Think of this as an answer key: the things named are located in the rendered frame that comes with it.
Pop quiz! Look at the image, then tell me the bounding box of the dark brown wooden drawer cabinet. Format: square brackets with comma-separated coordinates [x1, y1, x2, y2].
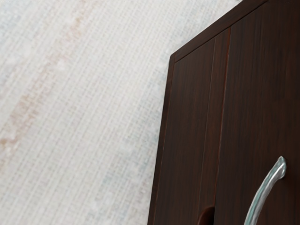
[148, 0, 300, 225]

